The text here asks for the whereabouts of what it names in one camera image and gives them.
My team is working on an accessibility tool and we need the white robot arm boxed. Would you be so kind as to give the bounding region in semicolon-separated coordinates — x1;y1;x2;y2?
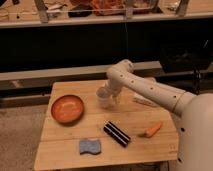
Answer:
97;59;213;171

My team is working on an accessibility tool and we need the white tube package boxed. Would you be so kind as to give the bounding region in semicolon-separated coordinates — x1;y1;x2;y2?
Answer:
133;93;157;107

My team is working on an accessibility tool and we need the black striped rectangular box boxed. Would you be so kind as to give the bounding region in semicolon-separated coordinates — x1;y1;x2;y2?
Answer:
103;122;131;147

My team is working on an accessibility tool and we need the orange carrot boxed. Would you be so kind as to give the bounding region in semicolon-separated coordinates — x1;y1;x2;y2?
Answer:
139;122;163;138

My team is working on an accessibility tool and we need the orange bowl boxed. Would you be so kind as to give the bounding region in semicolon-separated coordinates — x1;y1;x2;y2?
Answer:
51;95;84;124

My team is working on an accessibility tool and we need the wooden folding table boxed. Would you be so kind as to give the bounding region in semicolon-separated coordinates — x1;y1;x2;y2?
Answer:
34;80;179;171

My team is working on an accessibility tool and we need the blue sponge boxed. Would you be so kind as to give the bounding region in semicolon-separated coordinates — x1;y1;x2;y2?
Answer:
79;139;101;155

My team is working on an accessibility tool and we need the long workbench shelf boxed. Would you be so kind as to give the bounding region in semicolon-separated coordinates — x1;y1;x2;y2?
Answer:
0;0;213;29

